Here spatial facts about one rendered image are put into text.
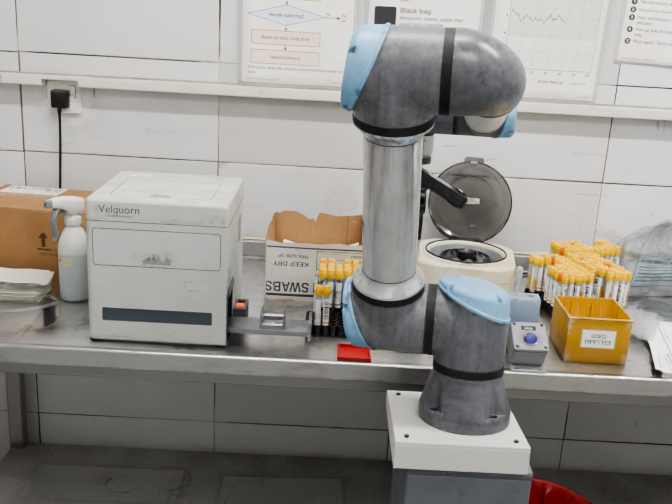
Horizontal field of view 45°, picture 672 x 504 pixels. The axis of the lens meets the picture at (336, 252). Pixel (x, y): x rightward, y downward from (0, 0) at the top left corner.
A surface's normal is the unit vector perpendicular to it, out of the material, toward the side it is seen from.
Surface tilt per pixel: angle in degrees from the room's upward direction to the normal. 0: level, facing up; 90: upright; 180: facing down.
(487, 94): 113
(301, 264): 89
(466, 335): 85
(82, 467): 0
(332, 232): 88
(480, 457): 90
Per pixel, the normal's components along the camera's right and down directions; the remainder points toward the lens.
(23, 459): 0.06, -0.96
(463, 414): -0.14, -0.10
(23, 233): -0.13, 0.25
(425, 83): -0.17, 0.47
